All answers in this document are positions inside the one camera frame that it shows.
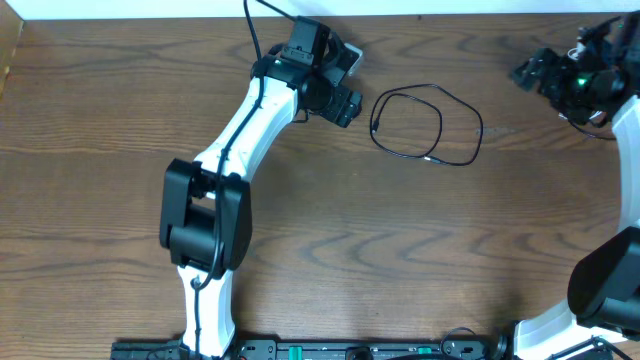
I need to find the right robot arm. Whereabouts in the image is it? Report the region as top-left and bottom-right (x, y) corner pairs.
(504, 11), (639, 359)

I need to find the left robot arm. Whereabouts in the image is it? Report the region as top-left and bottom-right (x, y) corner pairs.
(159, 16), (363, 359)

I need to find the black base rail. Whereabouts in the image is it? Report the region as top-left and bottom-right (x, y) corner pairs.
(109, 335), (508, 360)

